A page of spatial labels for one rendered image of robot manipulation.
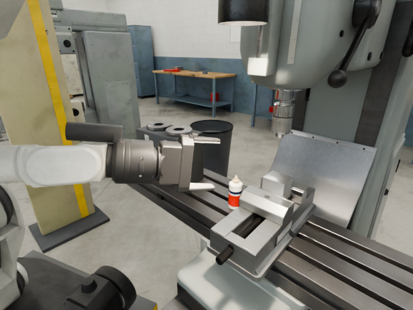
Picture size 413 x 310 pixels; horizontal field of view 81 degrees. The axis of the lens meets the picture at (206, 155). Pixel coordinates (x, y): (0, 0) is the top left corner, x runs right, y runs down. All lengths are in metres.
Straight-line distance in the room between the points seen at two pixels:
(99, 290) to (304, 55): 0.95
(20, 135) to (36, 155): 1.60
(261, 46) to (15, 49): 1.73
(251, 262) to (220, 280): 0.18
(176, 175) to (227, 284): 0.35
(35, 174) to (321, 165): 0.84
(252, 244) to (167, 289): 1.25
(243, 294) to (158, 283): 1.15
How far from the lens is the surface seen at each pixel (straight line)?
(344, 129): 0.96
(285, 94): 0.58
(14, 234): 0.88
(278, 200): 0.63
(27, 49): 2.02
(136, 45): 7.72
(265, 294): 0.71
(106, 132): 0.48
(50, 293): 1.16
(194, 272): 0.74
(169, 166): 0.49
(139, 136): 0.91
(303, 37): 0.49
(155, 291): 1.77
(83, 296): 1.05
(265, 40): 0.48
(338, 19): 0.52
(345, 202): 0.93
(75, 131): 0.49
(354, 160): 0.95
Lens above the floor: 1.38
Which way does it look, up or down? 23 degrees down
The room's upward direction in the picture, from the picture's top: straight up
